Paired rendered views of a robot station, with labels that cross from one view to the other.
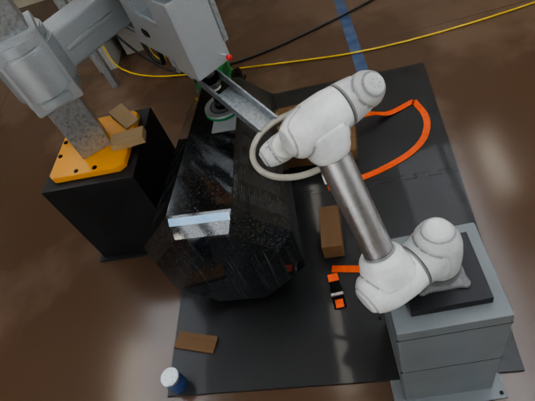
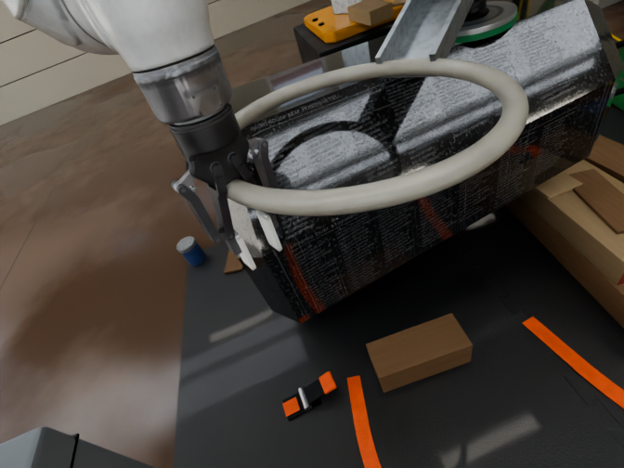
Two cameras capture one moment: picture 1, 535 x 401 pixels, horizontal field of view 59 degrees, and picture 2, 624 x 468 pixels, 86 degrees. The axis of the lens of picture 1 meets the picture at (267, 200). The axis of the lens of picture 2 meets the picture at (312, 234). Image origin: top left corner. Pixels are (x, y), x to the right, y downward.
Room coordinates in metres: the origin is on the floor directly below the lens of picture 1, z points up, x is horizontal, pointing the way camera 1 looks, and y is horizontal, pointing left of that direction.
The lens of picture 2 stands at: (1.34, -0.69, 1.17)
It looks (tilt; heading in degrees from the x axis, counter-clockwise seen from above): 42 degrees down; 73
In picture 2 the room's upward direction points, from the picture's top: 21 degrees counter-clockwise
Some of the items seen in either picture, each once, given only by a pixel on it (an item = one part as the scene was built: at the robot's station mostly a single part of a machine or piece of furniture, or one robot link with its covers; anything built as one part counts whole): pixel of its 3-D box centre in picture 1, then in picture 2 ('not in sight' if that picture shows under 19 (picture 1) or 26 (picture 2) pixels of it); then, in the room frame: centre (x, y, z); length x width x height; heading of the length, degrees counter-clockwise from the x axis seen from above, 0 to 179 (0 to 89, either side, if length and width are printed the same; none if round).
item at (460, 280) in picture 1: (435, 261); not in sight; (0.80, -0.47, 0.87); 0.22 x 0.18 x 0.06; 166
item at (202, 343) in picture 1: (196, 342); (237, 253); (1.35, 0.70, 0.02); 0.25 x 0.10 x 0.01; 58
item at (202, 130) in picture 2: not in sight; (214, 148); (1.39, -0.28, 0.99); 0.08 x 0.07 x 0.09; 9
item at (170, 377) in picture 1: (173, 380); (191, 251); (1.16, 0.84, 0.08); 0.10 x 0.10 x 0.13
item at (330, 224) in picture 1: (331, 231); (418, 352); (1.65, -0.28, 0.07); 0.30 x 0.12 x 0.12; 161
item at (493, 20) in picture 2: (222, 105); (471, 18); (2.20, 0.02, 0.84); 0.21 x 0.21 x 0.01
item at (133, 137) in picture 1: (128, 138); (369, 11); (2.31, 0.60, 0.81); 0.20 x 0.10 x 0.05; 80
